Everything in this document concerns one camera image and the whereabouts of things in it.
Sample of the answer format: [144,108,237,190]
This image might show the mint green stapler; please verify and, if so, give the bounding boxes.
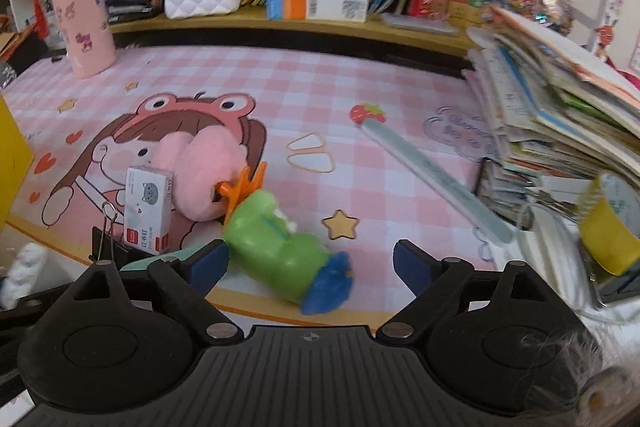
[119,239,228,272]

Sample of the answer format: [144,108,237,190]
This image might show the pink cylindrical pen holder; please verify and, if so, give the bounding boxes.
[52,0,116,78]

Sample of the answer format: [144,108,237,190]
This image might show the green dinosaur toy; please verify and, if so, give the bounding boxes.
[222,190,355,315]

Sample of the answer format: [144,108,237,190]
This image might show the pink plush heart clip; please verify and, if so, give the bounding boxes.
[151,126,267,222]

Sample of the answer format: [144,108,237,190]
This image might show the yellow tape roll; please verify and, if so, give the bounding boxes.
[576,171,639,277]

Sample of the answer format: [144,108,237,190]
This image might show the white staples box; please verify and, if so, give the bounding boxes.
[124,167,172,255]

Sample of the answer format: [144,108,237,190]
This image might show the yellow cardboard box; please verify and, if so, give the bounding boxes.
[0,96,34,230]

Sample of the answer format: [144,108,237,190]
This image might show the strawberry topped ruler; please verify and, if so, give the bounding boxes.
[349,103,514,246]

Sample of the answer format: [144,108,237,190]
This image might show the black binder clip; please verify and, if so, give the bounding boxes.
[89,200,128,269]

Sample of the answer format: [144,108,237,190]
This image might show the black phone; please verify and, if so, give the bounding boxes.
[579,244,640,308]

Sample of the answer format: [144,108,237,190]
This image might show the white charger plug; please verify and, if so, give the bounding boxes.
[0,243,48,310]

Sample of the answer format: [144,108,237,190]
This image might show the white cable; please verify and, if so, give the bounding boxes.
[514,200,640,325]

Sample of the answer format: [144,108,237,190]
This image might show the blue orange white carton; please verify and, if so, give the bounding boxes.
[266,0,369,23]

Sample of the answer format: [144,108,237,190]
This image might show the pink cartoon desk mat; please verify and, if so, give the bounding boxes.
[1,46,494,326]

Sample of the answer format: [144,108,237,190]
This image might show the stack of papers and books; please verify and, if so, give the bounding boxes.
[464,4,639,221]

